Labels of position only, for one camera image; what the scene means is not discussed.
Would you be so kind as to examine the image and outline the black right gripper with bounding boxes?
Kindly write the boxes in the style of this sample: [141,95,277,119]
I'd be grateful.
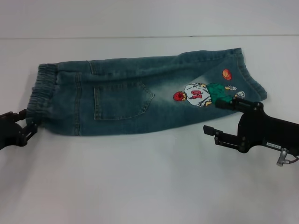
[202,97,299,155]

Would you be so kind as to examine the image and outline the silver cable connector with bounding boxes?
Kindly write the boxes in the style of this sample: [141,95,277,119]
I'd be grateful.
[276,147,299,167]

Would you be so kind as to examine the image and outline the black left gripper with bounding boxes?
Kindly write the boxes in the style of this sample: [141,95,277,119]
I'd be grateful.
[0,108,38,150]

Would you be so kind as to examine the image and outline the blue denim shorts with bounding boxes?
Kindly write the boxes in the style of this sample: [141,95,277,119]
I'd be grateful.
[26,48,268,138]

